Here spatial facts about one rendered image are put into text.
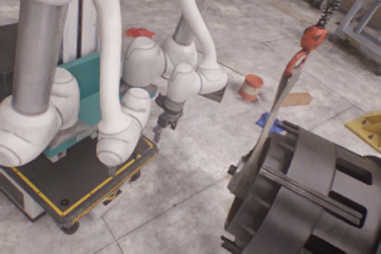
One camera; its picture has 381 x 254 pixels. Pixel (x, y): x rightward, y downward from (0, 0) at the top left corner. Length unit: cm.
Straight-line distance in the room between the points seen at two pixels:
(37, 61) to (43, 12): 14
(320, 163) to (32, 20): 86
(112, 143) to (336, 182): 66
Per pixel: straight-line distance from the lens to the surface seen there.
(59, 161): 177
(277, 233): 99
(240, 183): 112
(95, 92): 155
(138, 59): 145
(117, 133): 93
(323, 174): 101
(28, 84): 93
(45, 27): 81
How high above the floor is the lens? 169
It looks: 39 degrees down
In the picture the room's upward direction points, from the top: 18 degrees clockwise
